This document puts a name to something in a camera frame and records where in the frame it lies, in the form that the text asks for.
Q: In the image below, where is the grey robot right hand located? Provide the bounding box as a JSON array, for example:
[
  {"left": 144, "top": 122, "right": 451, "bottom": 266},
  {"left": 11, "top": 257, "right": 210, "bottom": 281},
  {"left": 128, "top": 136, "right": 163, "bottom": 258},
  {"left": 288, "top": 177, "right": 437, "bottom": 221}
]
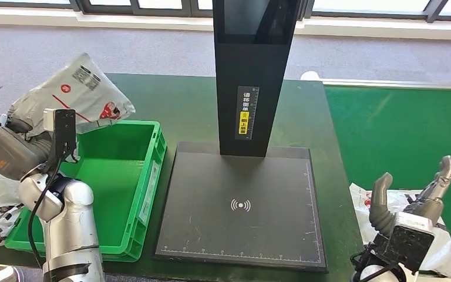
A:
[{"left": 368, "top": 154, "right": 451, "bottom": 238}]

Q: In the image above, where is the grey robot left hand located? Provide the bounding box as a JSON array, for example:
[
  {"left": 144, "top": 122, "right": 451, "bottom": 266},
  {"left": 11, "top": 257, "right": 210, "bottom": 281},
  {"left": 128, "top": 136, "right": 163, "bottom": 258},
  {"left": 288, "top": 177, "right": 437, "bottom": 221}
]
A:
[{"left": 0, "top": 116, "right": 54, "bottom": 182}]

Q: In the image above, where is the black inbound scanner machine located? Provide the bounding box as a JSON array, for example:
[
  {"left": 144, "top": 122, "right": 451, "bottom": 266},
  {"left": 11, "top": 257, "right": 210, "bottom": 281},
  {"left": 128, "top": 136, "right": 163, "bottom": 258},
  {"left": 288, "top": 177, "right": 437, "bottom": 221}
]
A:
[{"left": 153, "top": 0, "right": 329, "bottom": 273}]

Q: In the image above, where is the green plastic crate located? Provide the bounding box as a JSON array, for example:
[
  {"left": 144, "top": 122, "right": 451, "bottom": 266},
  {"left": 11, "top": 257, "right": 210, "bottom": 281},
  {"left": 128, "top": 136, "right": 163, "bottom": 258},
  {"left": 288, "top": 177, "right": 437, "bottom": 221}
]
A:
[{"left": 4, "top": 119, "right": 168, "bottom": 262}]

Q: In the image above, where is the silver rounded metal part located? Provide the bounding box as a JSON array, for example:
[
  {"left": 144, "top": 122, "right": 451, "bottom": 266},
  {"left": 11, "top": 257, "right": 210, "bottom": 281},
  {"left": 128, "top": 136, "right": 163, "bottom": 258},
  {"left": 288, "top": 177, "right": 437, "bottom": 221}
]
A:
[{"left": 0, "top": 264, "right": 26, "bottom": 282}]

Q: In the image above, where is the white window sill ledge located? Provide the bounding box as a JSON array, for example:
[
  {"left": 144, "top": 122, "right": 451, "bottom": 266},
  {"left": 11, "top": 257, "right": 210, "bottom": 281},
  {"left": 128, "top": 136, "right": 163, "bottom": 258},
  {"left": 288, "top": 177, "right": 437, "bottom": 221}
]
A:
[{"left": 0, "top": 6, "right": 451, "bottom": 41}]

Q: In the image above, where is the clear crate label holder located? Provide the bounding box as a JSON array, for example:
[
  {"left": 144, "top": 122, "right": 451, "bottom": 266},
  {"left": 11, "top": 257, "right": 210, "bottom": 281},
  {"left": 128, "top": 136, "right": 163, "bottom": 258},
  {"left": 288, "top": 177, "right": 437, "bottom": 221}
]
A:
[{"left": 137, "top": 160, "right": 161, "bottom": 227}]

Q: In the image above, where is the black yellow scanner label sticker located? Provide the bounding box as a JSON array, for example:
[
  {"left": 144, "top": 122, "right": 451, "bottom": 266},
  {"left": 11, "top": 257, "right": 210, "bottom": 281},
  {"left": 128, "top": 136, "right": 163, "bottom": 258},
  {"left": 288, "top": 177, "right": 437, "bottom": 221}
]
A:
[{"left": 234, "top": 86, "right": 260, "bottom": 141}]

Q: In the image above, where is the dark green table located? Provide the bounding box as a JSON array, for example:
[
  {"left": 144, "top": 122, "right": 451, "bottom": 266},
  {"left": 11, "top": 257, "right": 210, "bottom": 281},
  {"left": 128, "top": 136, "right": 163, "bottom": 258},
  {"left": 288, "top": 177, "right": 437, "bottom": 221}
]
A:
[{"left": 0, "top": 73, "right": 366, "bottom": 282}]

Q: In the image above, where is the dark scanner screen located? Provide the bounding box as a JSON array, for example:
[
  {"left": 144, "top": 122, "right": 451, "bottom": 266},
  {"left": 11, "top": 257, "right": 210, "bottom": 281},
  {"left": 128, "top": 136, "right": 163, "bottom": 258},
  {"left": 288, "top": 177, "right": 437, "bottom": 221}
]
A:
[{"left": 223, "top": 0, "right": 288, "bottom": 36}]

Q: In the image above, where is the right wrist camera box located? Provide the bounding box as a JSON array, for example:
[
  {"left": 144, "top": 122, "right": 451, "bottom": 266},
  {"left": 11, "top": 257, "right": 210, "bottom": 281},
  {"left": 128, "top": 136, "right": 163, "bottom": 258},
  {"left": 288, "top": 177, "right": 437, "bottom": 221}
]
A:
[{"left": 372, "top": 211, "right": 437, "bottom": 274}]

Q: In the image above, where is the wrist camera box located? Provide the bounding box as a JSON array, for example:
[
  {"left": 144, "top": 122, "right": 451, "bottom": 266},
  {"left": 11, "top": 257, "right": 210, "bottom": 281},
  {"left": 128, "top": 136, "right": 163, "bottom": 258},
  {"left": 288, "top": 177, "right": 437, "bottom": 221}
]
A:
[
  {"left": 372, "top": 211, "right": 437, "bottom": 274},
  {"left": 43, "top": 109, "right": 78, "bottom": 165}
]

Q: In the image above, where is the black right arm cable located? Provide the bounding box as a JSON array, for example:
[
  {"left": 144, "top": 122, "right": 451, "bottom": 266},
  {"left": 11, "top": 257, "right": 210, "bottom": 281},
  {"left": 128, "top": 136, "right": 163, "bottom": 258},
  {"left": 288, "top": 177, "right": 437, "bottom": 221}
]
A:
[{"left": 349, "top": 241, "right": 399, "bottom": 282}]

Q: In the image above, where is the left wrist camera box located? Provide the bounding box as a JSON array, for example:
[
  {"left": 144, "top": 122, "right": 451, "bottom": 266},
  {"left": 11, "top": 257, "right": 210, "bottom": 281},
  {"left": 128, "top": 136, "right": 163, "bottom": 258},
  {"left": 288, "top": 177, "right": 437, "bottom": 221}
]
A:
[{"left": 43, "top": 109, "right": 78, "bottom": 165}]

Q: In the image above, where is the silver conveyor side rail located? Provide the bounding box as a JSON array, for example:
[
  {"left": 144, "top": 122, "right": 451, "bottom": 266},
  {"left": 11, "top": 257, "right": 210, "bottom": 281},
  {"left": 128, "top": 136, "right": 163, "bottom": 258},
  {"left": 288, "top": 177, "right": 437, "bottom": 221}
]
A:
[{"left": 321, "top": 79, "right": 451, "bottom": 92}]

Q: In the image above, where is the dark window frame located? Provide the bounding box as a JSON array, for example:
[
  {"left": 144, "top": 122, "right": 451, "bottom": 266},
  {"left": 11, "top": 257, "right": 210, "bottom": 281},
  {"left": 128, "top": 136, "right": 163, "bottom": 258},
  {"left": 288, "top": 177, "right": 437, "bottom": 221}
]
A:
[{"left": 0, "top": 0, "right": 451, "bottom": 24}]

